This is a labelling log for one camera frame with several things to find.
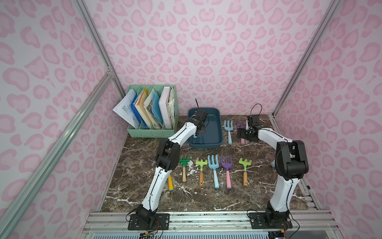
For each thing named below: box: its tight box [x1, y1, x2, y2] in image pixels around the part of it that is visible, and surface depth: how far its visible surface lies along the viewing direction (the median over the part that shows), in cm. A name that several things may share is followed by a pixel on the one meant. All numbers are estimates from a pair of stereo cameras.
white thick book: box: [158, 86, 173, 129], surface depth 100 cm
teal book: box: [151, 91, 164, 125], surface depth 97 cm
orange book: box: [134, 87, 152, 129], surface depth 99 cm
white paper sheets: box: [112, 88, 140, 129], surface depth 100 cm
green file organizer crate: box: [125, 84, 180, 139], surface depth 102 cm
